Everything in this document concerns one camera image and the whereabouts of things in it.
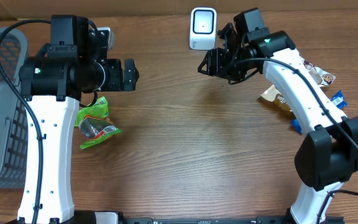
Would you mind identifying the green snack packet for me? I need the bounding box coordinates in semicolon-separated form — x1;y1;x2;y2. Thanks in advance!
75;96;121;149

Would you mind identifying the beige pastry snack packet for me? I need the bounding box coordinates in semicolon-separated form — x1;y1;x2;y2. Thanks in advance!
260;57;336;112

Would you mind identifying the blue oreo packet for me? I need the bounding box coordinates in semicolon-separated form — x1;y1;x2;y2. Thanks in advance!
291;90;347;135

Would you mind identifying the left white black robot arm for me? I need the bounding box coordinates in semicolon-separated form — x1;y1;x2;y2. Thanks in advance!
16;15;139;223

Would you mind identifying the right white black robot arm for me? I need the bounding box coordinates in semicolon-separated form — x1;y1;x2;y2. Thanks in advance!
198;8;358;223

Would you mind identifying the white barcode scanner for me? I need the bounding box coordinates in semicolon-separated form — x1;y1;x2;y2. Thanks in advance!
189;7;217;50

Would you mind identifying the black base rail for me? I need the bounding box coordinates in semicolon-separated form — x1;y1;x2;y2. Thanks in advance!
91;210;345;224

